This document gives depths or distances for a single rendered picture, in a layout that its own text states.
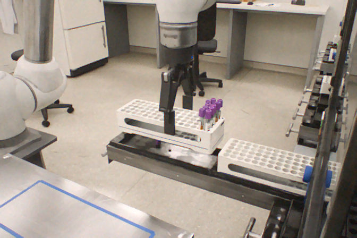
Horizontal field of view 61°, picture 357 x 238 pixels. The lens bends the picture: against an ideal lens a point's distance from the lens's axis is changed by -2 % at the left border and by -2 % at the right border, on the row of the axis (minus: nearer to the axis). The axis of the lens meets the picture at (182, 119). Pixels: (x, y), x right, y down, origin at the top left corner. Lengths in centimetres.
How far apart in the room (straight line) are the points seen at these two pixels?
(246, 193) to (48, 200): 47
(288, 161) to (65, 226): 53
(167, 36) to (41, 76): 65
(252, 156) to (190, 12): 38
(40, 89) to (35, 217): 64
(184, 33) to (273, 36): 363
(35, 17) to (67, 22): 281
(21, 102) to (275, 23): 356
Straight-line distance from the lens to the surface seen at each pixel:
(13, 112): 120
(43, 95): 128
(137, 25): 516
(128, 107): 91
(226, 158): 78
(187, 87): 84
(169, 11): 72
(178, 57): 74
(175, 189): 202
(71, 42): 405
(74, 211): 73
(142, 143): 95
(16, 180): 87
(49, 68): 126
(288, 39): 429
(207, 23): 322
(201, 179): 83
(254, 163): 79
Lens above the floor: 130
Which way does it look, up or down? 27 degrees down
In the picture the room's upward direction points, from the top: straight up
